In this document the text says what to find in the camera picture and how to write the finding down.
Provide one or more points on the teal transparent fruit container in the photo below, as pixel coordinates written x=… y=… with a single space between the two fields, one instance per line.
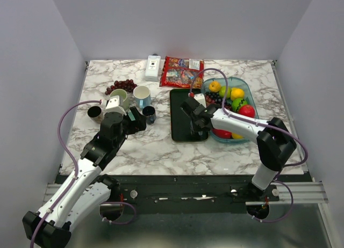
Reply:
x=232 y=82

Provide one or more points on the orange fruit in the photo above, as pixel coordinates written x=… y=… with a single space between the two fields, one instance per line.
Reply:
x=214 y=86

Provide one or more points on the dark red grape bunch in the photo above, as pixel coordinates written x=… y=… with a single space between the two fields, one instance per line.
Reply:
x=127 y=85

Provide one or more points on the black tray gold rim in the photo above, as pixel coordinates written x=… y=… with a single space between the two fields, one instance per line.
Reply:
x=180 y=122

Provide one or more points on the mint green mug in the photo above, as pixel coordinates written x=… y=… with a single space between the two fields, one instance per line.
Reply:
x=131 y=116

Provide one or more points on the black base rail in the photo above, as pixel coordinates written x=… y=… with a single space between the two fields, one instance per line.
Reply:
x=189 y=184

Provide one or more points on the yellow mango fruit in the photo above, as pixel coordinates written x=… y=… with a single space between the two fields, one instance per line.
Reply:
x=236 y=136

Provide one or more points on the brown striped mug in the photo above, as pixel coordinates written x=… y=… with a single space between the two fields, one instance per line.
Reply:
x=95 y=113

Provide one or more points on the dark blue grape bunch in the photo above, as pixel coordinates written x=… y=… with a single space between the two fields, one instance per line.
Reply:
x=218 y=99

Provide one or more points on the red apple fruit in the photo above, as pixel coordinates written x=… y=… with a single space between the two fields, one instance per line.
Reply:
x=247 y=110

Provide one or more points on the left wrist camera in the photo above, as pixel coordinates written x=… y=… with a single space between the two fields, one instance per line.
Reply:
x=112 y=106

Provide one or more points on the green striped melon fruit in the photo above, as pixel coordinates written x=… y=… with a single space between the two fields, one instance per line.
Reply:
x=238 y=103

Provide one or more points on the red grape bunch in container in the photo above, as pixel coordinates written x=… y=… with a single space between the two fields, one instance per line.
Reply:
x=209 y=100

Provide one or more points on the white rectangular box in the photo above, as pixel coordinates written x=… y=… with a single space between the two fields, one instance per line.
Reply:
x=152 y=68

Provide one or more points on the light blue hexagonal mug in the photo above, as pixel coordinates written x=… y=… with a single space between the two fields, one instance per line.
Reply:
x=142 y=96

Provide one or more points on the green lime fruit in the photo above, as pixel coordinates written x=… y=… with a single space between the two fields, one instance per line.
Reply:
x=223 y=93

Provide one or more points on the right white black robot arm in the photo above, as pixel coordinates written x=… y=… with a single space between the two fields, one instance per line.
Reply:
x=275 y=143

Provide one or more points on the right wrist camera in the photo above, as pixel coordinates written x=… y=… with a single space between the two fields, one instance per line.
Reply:
x=199 y=97

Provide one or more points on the red snack bag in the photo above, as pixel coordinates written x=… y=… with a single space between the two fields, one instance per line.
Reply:
x=180 y=73

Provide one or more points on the yellow lemon fruit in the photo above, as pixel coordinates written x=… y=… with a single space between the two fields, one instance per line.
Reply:
x=237 y=93

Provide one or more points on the dark blue mug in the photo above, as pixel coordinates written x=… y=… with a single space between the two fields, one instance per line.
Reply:
x=150 y=113

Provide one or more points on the red dragon fruit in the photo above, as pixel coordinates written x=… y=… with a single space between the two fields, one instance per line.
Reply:
x=222 y=133

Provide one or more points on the light green large mug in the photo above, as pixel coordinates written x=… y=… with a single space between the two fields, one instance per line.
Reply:
x=123 y=98

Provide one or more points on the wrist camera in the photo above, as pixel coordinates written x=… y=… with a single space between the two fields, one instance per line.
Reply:
x=199 y=97
x=112 y=106

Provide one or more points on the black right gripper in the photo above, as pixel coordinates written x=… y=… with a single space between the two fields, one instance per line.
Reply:
x=206 y=129

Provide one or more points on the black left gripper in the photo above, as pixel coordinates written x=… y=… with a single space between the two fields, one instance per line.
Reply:
x=139 y=124

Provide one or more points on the grey blue dotted mug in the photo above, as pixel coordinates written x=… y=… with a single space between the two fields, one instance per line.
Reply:
x=195 y=129

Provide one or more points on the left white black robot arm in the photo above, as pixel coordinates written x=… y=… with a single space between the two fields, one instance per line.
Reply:
x=82 y=191

